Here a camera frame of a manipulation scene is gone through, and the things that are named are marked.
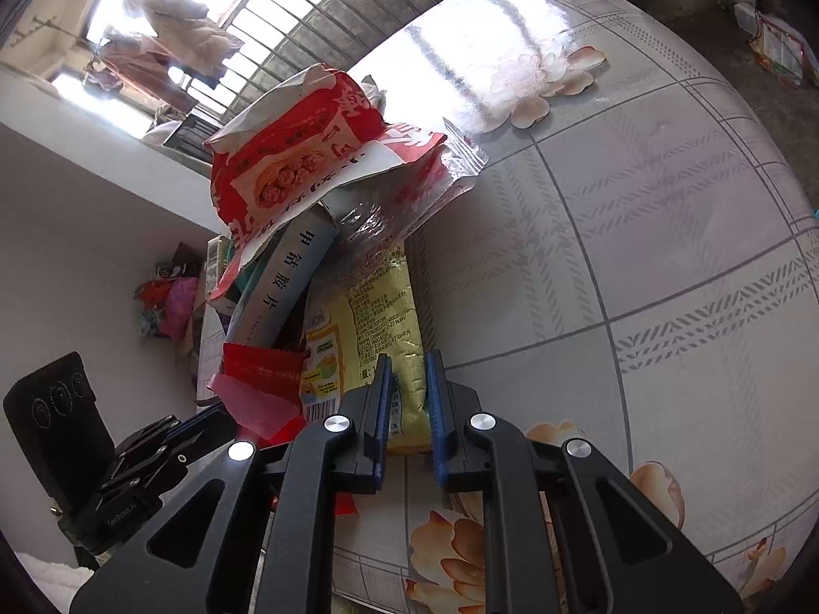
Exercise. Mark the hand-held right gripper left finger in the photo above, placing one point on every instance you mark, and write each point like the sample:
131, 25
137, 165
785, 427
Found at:
384, 396

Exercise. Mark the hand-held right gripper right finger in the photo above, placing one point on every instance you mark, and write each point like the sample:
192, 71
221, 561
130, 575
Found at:
435, 396

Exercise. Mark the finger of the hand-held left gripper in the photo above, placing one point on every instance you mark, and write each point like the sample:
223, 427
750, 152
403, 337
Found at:
201, 423

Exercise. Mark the pink plastic wrapper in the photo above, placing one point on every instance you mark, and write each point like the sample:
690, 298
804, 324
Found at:
256, 406

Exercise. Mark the yellow seasoning packet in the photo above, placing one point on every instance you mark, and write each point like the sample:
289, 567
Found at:
377, 313

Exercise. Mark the white cardboard box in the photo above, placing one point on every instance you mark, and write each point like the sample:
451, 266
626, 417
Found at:
211, 352

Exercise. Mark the small red wrapper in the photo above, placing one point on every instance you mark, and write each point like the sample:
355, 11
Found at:
262, 363

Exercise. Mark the pink plastic bag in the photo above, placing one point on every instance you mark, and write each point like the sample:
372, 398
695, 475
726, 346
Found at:
179, 310

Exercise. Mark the red plastic bag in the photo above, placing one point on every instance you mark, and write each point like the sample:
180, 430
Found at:
150, 291

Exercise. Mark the light blue medicine box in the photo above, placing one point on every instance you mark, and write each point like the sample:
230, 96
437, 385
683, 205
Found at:
288, 268

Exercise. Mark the white fluffy rug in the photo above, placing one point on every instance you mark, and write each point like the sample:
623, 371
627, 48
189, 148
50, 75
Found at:
48, 585

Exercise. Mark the red and white dumpling bag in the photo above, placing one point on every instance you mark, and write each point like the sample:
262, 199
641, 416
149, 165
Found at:
281, 160

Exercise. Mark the floral plastic tablecloth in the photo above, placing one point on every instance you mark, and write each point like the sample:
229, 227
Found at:
640, 236

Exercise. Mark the hanging pinkish garment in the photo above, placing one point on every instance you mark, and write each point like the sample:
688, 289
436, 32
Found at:
141, 70

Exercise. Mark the metal window grille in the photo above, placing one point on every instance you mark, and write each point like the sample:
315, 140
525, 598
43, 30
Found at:
307, 6

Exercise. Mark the hanging light padded jacket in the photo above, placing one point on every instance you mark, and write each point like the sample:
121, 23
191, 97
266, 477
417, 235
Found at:
192, 25

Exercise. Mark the colourful printed packet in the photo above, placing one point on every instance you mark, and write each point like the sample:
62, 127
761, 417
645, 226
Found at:
777, 48

